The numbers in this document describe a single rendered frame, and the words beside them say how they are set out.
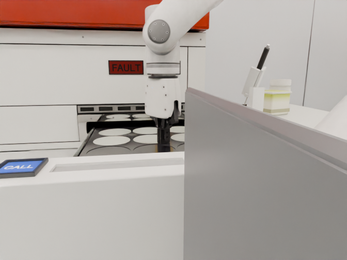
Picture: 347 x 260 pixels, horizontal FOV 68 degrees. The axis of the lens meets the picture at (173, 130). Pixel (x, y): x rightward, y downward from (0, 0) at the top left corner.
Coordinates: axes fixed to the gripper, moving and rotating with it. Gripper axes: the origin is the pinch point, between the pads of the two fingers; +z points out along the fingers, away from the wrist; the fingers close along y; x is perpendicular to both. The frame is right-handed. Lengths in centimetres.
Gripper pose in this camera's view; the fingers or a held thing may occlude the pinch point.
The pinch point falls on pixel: (163, 135)
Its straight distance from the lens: 68.8
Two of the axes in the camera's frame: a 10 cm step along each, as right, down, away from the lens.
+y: 6.5, 1.7, -7.4
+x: 7.6, -1.4, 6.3
